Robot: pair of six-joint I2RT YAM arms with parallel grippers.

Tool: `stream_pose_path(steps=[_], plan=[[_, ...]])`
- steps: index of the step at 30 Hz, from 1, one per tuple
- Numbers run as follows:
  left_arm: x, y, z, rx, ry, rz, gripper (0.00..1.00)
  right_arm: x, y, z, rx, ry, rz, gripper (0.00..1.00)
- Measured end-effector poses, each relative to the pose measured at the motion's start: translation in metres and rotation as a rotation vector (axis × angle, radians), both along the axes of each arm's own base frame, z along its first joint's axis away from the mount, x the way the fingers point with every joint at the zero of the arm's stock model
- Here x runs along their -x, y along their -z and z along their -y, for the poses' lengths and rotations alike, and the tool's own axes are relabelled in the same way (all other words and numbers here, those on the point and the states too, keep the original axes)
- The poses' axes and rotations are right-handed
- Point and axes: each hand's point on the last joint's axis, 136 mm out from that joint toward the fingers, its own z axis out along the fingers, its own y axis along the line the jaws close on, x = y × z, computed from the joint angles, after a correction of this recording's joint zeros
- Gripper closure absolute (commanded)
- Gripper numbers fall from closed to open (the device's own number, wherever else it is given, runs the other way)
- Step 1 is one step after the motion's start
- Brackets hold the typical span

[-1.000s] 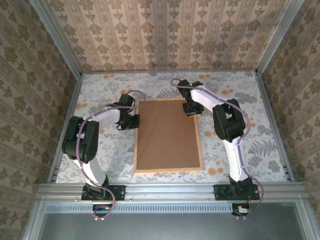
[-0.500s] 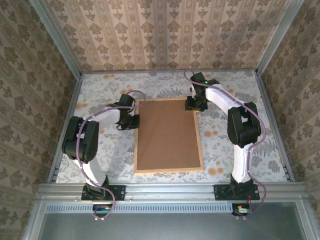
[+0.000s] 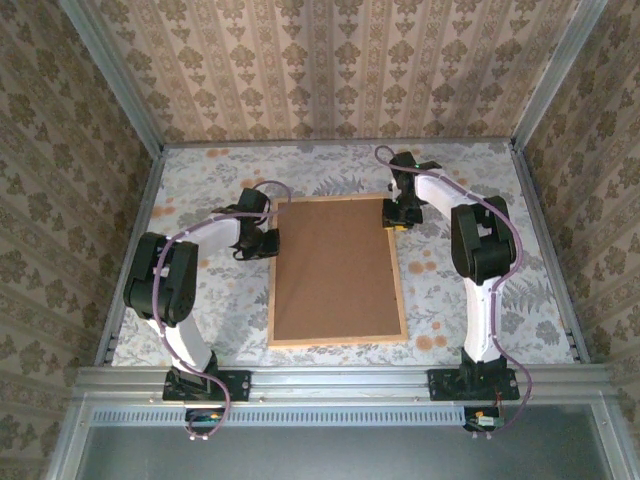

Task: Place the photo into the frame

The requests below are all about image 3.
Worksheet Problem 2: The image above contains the brown backing board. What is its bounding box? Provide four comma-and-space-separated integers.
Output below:
273, 198, 404, 342

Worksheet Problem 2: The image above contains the light wooden picture frame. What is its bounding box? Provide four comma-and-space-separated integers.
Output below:
267, 193, 409, 350

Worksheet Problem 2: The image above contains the small circuit board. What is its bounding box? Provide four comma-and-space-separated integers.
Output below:
184, 408, 226, 435
462, 405, 504, 434

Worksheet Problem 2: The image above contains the grey metal panel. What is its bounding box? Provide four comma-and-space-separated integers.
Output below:
74, 424, 619, 480

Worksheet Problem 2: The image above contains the aluminium table end rail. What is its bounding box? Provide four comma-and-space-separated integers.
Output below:
162, 138, 516, 150

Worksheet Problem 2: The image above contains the aluminium table side rail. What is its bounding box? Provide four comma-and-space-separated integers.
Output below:
94, 149, 166, 366
509, 144, 591, 364

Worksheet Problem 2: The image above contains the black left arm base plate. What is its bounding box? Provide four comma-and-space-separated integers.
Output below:
162, 368, 252, 403

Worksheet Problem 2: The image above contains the aluminium mounting rail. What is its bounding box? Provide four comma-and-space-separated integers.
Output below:
72, 364, 614, 402

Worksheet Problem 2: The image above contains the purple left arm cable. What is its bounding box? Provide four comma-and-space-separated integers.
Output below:
152, 179, 294, 441

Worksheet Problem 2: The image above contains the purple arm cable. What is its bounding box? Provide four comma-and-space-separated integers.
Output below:
374, 144, 534, 441
152, 179, 294, 441

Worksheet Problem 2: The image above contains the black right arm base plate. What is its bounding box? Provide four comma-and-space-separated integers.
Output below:
427, 368, 521, 403

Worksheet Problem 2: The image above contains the grey slotted cable duct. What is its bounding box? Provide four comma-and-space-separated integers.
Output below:
92, 407, 467, 427

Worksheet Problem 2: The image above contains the aluminium corner post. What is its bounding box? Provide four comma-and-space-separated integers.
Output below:
509, 0, 609, 151
58, 0, 166, 157

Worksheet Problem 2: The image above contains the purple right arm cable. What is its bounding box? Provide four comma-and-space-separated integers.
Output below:
374, 144, 534, 441

